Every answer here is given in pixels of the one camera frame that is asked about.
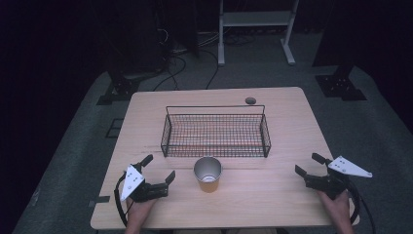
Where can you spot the black tape strip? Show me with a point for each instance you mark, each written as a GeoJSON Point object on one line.
{"type": "Point", "coordinates": [99, 201]}

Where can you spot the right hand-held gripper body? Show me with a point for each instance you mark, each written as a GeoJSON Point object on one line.
{"type": "Point", "coordinates": [328, 183]}

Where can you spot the grey round table grommet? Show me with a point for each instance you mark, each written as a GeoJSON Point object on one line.
{"type": "Point", "coordinates": [250, 100]}

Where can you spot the black stand base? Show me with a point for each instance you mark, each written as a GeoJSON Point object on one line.
{"type": "Point", "coordinates": [341, 86]}
{"type": "Point", "coordinates": [120, 89]}

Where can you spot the person's left hand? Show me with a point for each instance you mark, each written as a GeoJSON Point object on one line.
{"type": "Point", "coordinates": [139, 213]}

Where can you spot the person's right hand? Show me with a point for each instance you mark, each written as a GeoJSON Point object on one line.
{"type": "Point", "coordinates": [339, 208]}

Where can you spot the black tape floor outline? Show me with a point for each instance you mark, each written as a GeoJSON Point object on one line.
{"type": "Point", "coordinates": [112, 128]}

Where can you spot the white metal desk frame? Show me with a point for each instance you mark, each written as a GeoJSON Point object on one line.
{"type": "Point", "coordinates": [256, 18]}

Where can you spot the orange cup with metal inside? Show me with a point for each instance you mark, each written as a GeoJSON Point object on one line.
{"type": "Point", "coordinates": [207, 185]}

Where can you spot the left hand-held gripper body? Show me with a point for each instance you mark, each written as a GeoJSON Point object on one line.
{"type": "Point", "coordinates": [151, 191]}

